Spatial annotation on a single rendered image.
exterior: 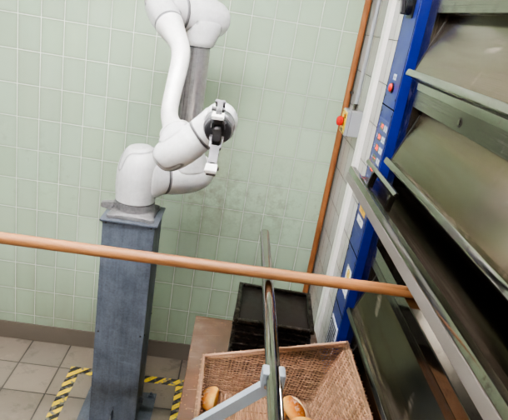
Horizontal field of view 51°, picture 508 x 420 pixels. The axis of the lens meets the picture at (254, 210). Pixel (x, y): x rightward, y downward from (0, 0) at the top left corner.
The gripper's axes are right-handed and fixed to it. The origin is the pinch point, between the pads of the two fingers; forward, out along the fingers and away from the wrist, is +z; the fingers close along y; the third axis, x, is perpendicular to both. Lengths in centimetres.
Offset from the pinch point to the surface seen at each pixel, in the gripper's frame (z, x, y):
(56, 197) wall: -117, 76, 66
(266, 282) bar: 7.6, -18.3, 31.9
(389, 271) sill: -10, -55, 31
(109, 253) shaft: 7.7, 21.9, 29.8
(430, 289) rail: 51, -41, 6
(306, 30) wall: -117, -29, -29
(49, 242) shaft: 7.5, 36.9, 29.3
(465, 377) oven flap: 70, -40, 10
